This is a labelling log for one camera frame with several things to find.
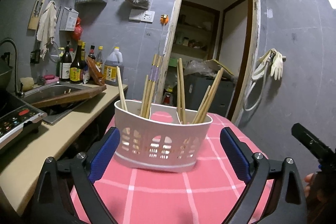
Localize dark soy sauce bottle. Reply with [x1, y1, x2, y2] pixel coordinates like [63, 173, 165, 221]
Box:
[59, 41, 72, 81]

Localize pale wooden chopstick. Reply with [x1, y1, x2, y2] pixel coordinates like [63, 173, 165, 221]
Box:
[140, 75, 149, 117]
[117, 66, 127, 111]
[192, 85, 211, 124]

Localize dark grey cabinet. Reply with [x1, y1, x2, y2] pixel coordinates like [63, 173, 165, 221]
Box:
[183, 74, 236, 117]

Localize red plastic bag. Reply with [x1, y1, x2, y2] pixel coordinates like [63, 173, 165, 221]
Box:
[71, 17, 83, 41]

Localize white rubber gloves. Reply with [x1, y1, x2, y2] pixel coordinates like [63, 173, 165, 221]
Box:
[258, 48, 286, 80]

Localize orange wall hook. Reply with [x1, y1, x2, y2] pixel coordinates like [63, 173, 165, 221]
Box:
[160, 14, 169, 26]

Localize red cap bottle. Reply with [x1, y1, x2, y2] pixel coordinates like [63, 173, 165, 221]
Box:
[88, 45, 96, 60]

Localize wooden cutting board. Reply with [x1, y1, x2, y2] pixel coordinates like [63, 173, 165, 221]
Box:
[30, 85, 106, 109]

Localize wall switch panel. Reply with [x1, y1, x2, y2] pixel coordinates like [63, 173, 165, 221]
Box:
[129, 9, 155, 23]

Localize purple banded chopstick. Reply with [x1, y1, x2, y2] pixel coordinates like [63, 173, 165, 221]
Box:
[140, 53, 158, 118]
[145, 55, 162, 119]

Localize hanging beige towel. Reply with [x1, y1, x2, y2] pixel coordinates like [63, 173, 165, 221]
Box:
[37, 1, 57, 60]

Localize white hose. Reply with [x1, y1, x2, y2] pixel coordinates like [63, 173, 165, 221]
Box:
[241, 61, 271, 112]

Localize pink plastic utensil holder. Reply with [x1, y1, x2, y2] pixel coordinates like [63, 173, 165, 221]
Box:
[113, 100, 213, 173]

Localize wooden knife holder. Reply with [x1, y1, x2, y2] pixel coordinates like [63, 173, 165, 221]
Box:
[27, 0, 45, 30]

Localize yellow label sauce bottle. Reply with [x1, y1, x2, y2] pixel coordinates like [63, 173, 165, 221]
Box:
[70, 40, 83, 84]

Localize yellow cap bottle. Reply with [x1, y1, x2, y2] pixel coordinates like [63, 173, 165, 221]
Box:
[95, 46, 103, 71]

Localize white wall box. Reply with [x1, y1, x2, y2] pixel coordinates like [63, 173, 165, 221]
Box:
[59, 7, 79, 31]

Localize kitchen faucet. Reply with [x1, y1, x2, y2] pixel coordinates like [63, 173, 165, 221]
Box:
[0, 38, 25, 98]

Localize person's right hand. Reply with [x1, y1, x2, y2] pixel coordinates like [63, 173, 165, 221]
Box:
[304, 172, 319, 199]

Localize induction cooktop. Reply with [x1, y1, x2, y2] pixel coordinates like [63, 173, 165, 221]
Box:
[1, 90, 47, 150]

